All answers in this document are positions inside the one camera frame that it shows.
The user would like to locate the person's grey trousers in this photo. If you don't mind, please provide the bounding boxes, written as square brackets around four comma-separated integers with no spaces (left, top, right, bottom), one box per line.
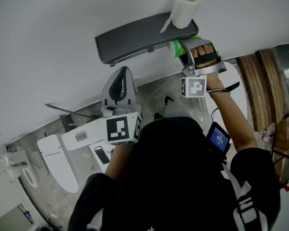
[165,102,193,119]

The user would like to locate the white cabinet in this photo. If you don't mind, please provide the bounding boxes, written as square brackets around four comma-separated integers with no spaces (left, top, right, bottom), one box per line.
[0,174,43,231]

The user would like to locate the white and black bag strap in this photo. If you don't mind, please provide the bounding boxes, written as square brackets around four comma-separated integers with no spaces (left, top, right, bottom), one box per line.
[221,162,273,231]

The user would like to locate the white cable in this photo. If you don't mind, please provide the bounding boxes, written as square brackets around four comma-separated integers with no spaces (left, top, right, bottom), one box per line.
[143,72,173,113]

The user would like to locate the thin wrist band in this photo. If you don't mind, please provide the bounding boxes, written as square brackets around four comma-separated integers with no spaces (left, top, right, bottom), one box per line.
[206,88,231,95]

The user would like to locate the wooden board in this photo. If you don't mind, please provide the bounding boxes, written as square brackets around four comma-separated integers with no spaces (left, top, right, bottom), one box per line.
[273,113,289,182]

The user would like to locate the white toilet with long lid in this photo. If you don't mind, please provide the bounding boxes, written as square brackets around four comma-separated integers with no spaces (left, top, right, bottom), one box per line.
[37,134,79,194]

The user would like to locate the black device with blue screen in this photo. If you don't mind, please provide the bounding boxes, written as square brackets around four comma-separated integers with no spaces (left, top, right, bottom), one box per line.
[205,121,231,163]

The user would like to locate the white toilet with square tank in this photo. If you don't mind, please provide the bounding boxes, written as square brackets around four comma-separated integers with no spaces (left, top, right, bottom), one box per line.
[61,118,116,175]

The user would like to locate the person's left forearm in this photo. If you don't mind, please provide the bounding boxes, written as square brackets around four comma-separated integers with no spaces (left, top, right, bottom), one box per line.
[103,143,135,180]

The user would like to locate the green toilet paper roll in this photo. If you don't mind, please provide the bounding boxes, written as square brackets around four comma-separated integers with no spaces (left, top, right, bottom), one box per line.
[168,34,200,59]

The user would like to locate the white oval toilet black strip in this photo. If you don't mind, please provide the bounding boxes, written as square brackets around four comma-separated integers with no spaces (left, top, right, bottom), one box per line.
[198,61,249,129]

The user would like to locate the stack of wooden planks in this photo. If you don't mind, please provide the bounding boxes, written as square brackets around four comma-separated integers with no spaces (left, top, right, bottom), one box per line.
[236,49,289,132]

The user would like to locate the person's black shirt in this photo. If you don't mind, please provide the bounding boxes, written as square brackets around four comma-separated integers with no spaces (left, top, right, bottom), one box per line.
[67,116,281,231]

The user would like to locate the person's right hand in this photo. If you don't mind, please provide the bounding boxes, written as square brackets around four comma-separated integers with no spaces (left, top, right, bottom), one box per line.
[190,43,220,68]

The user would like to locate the black metal stand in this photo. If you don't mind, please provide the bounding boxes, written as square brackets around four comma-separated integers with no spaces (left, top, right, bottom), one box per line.
[271,131,289,192]

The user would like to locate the small white toilet paper roll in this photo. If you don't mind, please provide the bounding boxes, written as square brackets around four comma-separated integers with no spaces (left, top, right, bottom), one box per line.
[159,0,199,33]

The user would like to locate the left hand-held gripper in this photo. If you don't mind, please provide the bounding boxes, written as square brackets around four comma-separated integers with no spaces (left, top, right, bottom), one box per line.
[100,66,143,146]

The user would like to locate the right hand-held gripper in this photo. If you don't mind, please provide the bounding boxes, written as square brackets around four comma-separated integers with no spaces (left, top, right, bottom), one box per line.
[179,38,227,98]

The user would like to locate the person's right black yellow shoe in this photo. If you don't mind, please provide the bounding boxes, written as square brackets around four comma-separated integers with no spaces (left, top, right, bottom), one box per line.
[163,95,174,108]

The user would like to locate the small white toilet open seat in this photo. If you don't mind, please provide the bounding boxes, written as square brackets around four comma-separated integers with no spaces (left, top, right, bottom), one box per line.
[0,150,38,189]

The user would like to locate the black smartphone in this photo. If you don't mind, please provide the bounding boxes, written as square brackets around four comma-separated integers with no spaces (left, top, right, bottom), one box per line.
[93,146,111,165]

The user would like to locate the dark grey wall shelf holder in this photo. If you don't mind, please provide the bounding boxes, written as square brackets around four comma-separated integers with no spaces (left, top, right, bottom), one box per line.
[94,12,199,68]

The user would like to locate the long black rod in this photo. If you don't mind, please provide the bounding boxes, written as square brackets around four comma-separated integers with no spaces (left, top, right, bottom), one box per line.
[44,103,97,117]

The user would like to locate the person's right forearm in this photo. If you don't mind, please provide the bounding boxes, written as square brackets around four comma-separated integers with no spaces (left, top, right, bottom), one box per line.
[206,71,258,157]

